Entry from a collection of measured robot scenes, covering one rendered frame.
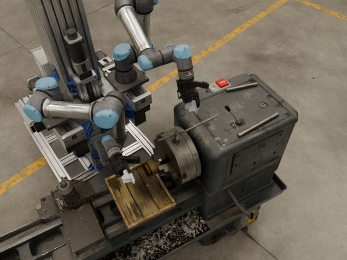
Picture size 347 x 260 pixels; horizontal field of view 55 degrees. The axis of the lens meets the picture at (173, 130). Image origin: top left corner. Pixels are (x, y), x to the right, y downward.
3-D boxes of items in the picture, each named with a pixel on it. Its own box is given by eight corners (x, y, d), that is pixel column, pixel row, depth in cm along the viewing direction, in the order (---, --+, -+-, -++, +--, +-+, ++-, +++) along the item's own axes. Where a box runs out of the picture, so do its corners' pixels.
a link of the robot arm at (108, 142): (113, 140, 203) (111, 131, 197) (121, 153, 197) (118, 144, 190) (101, 145, 201) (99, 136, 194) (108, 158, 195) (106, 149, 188)
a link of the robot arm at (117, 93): (109, 79, 180) (114, 134, 218) (103, 92, 173) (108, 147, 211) (130, 83, 179) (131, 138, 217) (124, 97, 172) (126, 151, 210)
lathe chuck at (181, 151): (168, 147, 211) (169, 117, 185) (193, 188, 195) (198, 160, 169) (156, 153, 208) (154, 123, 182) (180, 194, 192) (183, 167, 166)
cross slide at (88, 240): (80, 179, 198) (78, 175, 194) (106, 240, 173) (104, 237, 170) (52, 191, 193) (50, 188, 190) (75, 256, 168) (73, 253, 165)
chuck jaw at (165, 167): (175, 158, 184) (185, 171, 176) (175, 164, 187) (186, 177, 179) (157, 166, 181) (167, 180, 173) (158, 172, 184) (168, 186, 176)
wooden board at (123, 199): (148, 162, 212) (148, 158, 209) (176, 207, 192) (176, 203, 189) (105, 182, 203) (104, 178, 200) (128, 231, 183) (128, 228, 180)
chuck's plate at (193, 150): (173, 145, 212) (174, 115, 186) (199, 185, 196) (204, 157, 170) (168, 147, 211) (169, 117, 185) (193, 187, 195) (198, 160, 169)
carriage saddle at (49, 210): (84, 182, 203) (82, 177, 199) (113, 248, 177) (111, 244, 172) (36, 205, 194) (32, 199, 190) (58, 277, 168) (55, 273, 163)
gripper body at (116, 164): (117, 179, 184) (109, 164, 191) (131, 173, 187) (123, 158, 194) (114, 172, 178) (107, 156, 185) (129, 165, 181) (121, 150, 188)
